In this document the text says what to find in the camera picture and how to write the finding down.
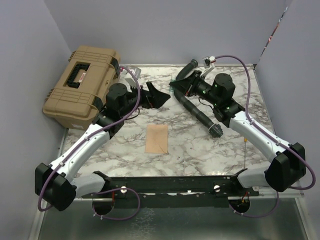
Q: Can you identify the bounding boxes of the black corrugated hose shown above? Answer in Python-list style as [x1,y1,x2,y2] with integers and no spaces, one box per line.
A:
[172,58,224,138]

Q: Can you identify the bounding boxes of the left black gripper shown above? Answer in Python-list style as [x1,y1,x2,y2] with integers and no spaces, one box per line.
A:
[120,82,171,118]

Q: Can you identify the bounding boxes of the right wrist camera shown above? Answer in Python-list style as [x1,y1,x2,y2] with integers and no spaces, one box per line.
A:
[200,56,216,79]

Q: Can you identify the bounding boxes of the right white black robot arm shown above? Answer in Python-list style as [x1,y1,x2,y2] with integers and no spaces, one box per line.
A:
[169,70,306,196]

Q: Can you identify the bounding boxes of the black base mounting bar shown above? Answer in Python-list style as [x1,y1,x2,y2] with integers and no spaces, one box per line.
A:
[83,175,259,209]

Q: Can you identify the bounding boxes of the tan paper envelope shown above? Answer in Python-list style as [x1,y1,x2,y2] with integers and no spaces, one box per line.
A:
[145,124,168,154]

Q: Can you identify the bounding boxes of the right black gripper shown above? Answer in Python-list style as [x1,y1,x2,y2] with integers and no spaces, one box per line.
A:
[170,70,221,107]

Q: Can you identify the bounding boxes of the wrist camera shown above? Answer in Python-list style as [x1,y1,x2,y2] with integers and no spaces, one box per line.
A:
[200,56,216,79]
[121,66,142,87]

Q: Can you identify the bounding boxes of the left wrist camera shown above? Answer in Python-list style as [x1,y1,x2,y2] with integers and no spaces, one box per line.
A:
[121,66,142,87]

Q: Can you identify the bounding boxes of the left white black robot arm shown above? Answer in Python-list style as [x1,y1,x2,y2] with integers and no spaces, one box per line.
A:
[34,82,171,211]

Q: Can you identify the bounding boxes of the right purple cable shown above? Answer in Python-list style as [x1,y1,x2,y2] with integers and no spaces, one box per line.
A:
[214,54,316,219]

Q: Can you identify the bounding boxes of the aluminium frame rail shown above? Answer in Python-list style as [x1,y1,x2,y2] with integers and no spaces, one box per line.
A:
[258,187,303,198]

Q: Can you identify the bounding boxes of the tan plastic tool case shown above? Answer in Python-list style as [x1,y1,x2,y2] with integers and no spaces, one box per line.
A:
[42,45,121,130]

